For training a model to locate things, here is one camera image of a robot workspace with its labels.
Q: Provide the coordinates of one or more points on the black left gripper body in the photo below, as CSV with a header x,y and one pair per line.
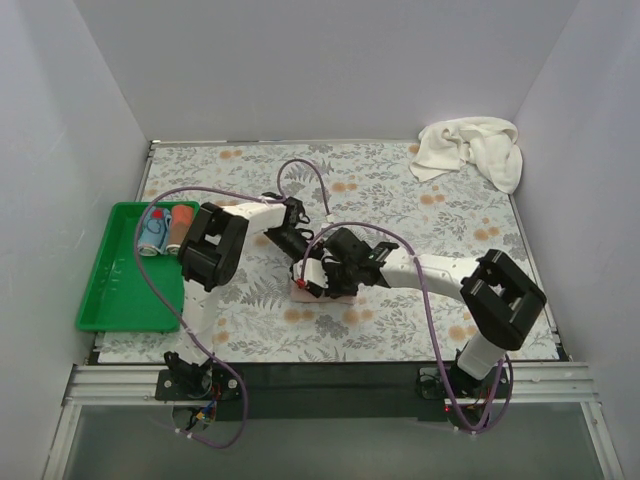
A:
x,y
310,253

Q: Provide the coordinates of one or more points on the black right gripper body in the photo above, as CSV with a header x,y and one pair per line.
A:
x,y
333,279

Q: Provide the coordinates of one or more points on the pink towel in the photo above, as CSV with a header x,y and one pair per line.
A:
x,y
300,296

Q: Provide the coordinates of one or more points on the white towel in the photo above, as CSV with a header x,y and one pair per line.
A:
x,y
489,143

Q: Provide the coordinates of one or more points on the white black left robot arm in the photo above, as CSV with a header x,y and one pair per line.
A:
x,y
209,257

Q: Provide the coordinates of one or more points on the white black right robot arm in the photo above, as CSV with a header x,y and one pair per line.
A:
x,y
502,299

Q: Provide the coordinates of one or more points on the orange rolled towel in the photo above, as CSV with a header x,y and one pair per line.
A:
x,y
181,218

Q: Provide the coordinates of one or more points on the blue rolled towel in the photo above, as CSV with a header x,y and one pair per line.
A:
x,y
154,235

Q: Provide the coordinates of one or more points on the green plastic tray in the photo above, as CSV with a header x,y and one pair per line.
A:
x,y
117,298

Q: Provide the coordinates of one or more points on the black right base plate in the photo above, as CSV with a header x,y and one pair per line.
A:
x,y
430,384

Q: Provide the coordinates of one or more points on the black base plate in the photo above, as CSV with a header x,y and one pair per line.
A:
x,y
216,384
430,384

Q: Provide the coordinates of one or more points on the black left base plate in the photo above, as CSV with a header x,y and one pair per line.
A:
x,y
216,384

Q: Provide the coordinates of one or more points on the aluminium frame rail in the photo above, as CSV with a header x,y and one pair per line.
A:
x,y
532,382

